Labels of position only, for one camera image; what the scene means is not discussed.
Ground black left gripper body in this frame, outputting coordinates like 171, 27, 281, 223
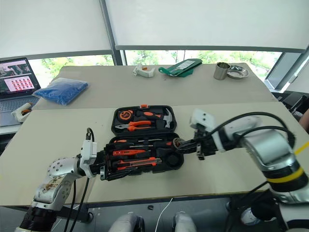
91, 149, 112, 181

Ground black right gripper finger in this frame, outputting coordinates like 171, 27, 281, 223
177, 144, 199, 155
179, 138, 198, 148

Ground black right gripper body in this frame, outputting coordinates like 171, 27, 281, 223
193, 130, 217, 160

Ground orange test pen screwdriver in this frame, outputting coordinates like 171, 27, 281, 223
112, 149, 147, 157

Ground black orange utility knife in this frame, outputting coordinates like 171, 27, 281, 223
109, 157, 162, 170

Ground black plastic tool case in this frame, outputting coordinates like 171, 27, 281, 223
104, 104, 185, 181

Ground orange black tape measure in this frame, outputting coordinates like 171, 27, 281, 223
118, 109, 134, 120

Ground silver rounded robot leg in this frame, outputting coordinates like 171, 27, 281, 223
172, 211, 197, 232
108, 212, 146, 232

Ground stainless steel cup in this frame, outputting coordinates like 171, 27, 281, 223
213, 61, 231, 81

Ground blue cloth in plastic bag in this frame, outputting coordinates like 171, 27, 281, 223
32, 77, 89, 106

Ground green pouch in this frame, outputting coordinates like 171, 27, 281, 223
158, 58, 203, 78

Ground stainless steel dish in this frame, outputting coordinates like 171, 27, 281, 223
226, 64, 250, 80

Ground white tape dispenser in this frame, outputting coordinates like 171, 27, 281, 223
131, 63, 156, 79

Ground white glue gun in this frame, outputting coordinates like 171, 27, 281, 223
11, 102, 33, 122

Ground black equipment beside table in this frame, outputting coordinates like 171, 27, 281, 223
277, 90, 309, 115

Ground open grey laptop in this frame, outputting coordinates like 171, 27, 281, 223
0, 57, 42, 128

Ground white roller blind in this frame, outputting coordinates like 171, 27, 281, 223
105, 0, 309, 54
0, 0, 113, 59

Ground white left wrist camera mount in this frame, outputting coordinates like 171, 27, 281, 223
79, 138, 98, 179

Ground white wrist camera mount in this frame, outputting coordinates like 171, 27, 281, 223
79, 138, 98, 179
189, 108, 216, 133

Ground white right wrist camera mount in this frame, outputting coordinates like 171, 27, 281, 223
189, 108, 216, 133

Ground claw hammer with black handle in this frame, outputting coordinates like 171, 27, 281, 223
134, 107, 175, 129

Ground orange handled pliers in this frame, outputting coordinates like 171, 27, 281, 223
114, 120, 153, 132

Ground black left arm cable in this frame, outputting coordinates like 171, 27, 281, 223
63, 127, 95, 232

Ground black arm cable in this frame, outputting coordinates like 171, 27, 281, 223
211, 111, 296, 146
63, 127, 95, 232

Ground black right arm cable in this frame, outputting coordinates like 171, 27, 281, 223
211, 111, 296, 146

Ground white cable under table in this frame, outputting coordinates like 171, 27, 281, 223
154, 197, 174, 232

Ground grey window sash frame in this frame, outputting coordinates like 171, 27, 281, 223
264, 51, 309, 93

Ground grey window frame post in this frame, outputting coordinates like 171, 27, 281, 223
98, 0, 126, 66

